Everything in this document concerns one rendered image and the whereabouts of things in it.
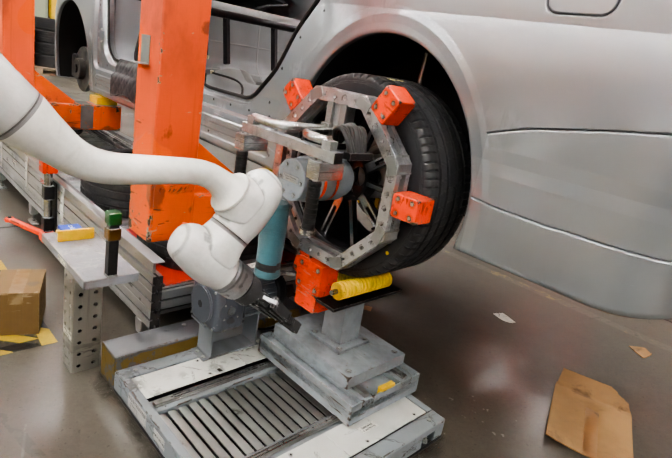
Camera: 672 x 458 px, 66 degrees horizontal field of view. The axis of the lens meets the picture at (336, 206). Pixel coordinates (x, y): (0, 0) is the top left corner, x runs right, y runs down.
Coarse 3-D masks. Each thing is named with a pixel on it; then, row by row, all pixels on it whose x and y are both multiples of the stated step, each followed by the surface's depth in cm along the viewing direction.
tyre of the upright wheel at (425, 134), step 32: (416, 96) 154; (416, 128) 146; (448, 128) 155; (416, 160) 146; (448, 160) 150; (416, 192) 147; (448, 192) 151; (448, 224) 157; (384, 256) 157; (416, 256) 160
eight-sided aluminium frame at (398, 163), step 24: (312, 96) 162; (336, 96) 155; (360, 96) 148; (288, 120) 172; (384, 144) 143; (408, 168) 144; (384, 192) 144; (288, 216) 176; (384, 216) 145; (312, 240) 174; (360, 240) 153; (384, 240) 146; (336, 264) 160
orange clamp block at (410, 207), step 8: (400, 192) 143; (408, 192) 144; (392, 200) 143; (400, 200) 141; (408, 200) 139; (416, 200) 137; (424, 200) 138; (432, 200) 141; (392, 208) 143; (400, 208) 141; (408, 208) 139; (416, 208) 137; (424, 208) 139; (432, 208) 142; (392, 216) 143; (400, 216) 141; (408, 216) 139; (416, 216) 138; (424, 216) 140; (416, 224) 139
